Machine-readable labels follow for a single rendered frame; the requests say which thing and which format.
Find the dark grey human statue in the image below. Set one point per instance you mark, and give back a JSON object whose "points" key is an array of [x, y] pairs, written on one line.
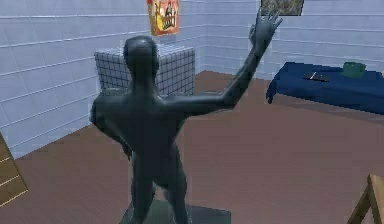
{"points": [[146, 123]]}

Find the white grid-patterned cube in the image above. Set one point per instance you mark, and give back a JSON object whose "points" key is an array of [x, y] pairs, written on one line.
{"points": [[176, 71]]}

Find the dark framed wall picture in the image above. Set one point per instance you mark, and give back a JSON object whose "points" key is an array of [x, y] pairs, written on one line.
{"points": [[282, 6]]}

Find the orange framed wall picture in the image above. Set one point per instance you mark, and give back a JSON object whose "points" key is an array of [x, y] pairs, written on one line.
{"points": [[163, 16]]}

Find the black flat book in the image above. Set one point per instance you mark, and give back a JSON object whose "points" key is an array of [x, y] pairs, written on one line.
{"points": [[316, 77]]}

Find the light wooden chair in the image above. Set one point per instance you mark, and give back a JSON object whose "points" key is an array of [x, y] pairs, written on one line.
{"points": [[371, 200]]}

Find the green box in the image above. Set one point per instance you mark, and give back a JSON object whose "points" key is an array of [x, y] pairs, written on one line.
{"points": [[353, 69]]}

